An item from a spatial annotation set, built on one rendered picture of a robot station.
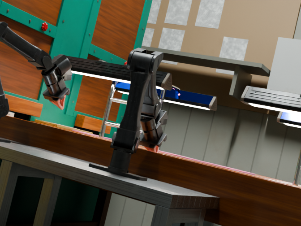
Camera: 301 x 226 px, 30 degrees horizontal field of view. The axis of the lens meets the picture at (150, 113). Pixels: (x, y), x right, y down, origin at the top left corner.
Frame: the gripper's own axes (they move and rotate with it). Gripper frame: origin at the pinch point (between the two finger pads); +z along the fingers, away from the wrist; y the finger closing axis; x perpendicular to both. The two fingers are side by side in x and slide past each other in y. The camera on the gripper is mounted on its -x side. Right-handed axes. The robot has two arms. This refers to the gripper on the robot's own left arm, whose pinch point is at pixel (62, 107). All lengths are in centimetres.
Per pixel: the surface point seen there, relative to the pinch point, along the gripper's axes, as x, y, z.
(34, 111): -13.4, 35.7, 22.3
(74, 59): -31.8, 15.5, -0.3
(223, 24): -222, 32, 103
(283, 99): -30, -88, 0
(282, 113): -67, -73, 43
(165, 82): -27.9, -36.3, 0.7
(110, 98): -31.9, 1.0, 21.2
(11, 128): 17.7, 14.8, 0.5
